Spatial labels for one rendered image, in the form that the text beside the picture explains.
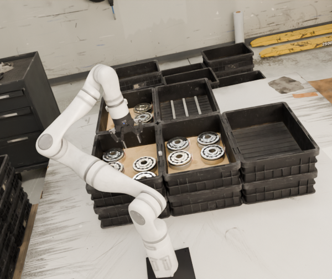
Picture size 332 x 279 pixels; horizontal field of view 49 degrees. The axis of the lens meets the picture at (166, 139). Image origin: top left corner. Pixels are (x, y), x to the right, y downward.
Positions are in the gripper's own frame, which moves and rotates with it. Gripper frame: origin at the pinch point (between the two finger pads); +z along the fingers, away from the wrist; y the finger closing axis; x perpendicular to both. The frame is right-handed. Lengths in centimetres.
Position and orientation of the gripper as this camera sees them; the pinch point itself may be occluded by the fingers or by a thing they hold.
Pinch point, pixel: (131, 141)
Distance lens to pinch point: 151.4
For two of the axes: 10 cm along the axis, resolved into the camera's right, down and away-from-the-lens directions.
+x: -2.7, -4.8, 8.3
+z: 2.8, 7.9, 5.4
